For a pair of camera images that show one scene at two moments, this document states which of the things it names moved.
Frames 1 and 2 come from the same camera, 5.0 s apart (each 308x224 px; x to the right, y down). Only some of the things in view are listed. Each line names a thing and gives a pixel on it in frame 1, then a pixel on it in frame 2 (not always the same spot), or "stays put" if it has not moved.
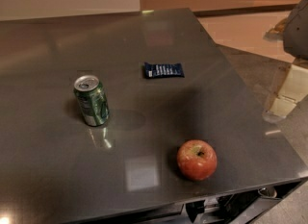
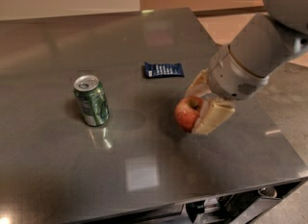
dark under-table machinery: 247,207 stays put
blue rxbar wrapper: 163,70 stays put
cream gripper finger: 295,88 -> 228,77
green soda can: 92,99 stays put
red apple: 196,159 -> 188,111
